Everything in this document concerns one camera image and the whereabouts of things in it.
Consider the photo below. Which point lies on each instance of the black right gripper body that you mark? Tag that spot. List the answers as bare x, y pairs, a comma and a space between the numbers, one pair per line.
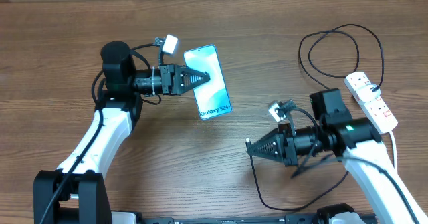
291, 146

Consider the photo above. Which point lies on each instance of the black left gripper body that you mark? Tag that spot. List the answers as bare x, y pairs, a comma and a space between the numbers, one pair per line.
167, 80

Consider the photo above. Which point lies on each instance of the Samsung Galaxy smartphone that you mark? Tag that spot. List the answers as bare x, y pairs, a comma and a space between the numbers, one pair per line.
212, 97

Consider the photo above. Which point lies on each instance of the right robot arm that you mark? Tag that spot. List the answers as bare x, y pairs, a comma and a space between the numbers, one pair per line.
354, 142

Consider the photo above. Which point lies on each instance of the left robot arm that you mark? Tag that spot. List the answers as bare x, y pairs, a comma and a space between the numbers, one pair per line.
75, 192

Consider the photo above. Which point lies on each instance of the white charger plug adapter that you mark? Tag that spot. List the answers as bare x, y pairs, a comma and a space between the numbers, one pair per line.
367, 93

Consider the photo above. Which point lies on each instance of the white power strip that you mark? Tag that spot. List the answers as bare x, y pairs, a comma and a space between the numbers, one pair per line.
376, 111

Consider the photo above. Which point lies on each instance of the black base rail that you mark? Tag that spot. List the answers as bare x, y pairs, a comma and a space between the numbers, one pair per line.
338, 213

